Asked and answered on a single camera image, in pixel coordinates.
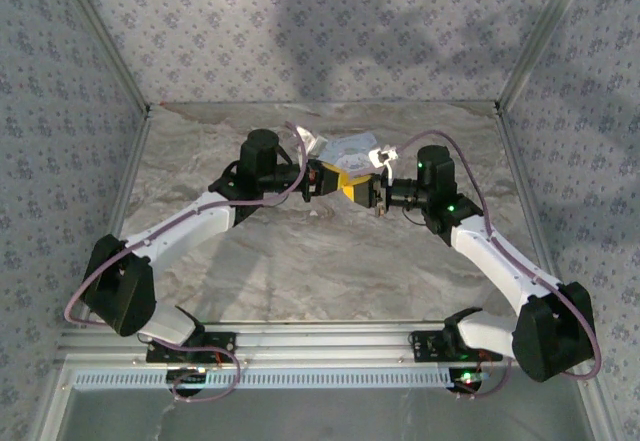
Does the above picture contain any white slotted cable duct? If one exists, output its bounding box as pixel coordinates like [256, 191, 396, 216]
[73, 370, 454, 391]

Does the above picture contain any aluminium corner post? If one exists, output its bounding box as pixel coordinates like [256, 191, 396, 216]
[494, 0, 599, 115]
[49, 0, 153, 115]

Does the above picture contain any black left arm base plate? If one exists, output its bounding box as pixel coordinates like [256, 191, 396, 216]
[146, 331, 237, 365]

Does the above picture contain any controller board with led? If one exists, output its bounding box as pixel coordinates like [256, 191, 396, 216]
[167, 366, 209, 387]
[448, 368, 494, 392]

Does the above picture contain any aluminium side rail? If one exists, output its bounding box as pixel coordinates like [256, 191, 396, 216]
[497, 110, 574, 325]
[79, 110, 154, 330]

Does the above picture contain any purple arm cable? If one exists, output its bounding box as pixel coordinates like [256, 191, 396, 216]
[63, 121, 309, 403]
[397, 129, 601, 402]

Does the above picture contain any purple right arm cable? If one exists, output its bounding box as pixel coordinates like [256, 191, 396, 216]
[397, 129, 601, 402]

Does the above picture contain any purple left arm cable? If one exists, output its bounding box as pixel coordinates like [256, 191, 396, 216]
[63, 121, 309, 403]

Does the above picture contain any aluminium mounting rail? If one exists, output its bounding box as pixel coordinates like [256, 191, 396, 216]
[55, 321, 599, 367]

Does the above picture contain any right controller board with LED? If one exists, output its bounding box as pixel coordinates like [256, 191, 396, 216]
[448, 368, 494, 392]

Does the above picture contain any clear plastic bag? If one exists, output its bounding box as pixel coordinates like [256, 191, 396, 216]
[319, 131, 381, 172]

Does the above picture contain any left controller board with LED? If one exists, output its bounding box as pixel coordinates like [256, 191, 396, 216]
[167, 366, 209, 387]

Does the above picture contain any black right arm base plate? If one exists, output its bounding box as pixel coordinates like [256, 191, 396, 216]
[412, 330, 504, 364]

